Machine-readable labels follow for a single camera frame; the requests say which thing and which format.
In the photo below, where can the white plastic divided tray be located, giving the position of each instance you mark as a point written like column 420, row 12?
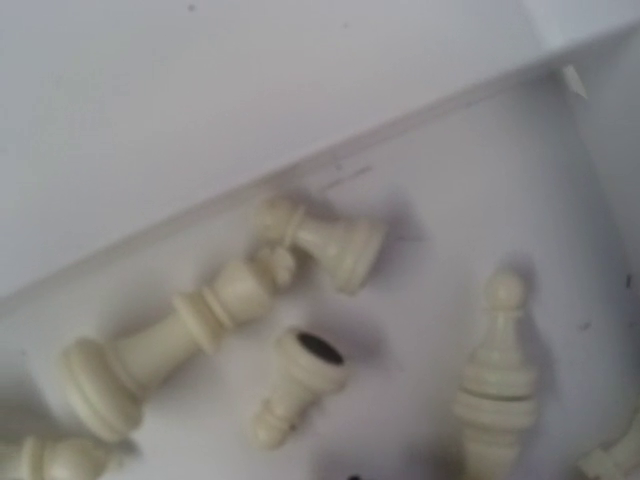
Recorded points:
column 138, row 137

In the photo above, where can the white chess pawn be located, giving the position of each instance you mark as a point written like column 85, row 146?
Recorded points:
column 307, row 369

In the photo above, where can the white chess rook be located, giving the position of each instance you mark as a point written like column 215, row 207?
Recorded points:
column 347, row 248

